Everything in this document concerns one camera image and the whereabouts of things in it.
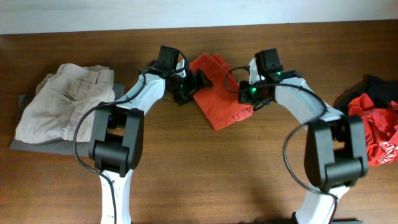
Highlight red patterned garment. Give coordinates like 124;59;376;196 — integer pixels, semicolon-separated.
348;93;397;167

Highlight grey folded garment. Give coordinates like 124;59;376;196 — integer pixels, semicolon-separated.
9;83;125;157

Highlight beige folded shorts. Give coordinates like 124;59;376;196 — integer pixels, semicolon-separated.
15;63;115;144

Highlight orange soccer t-shirt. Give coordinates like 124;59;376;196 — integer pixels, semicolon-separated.
190;53;254;131

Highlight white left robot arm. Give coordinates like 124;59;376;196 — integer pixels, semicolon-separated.
88;45;212;223

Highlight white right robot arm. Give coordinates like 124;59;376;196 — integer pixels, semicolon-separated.
238;49;368;223

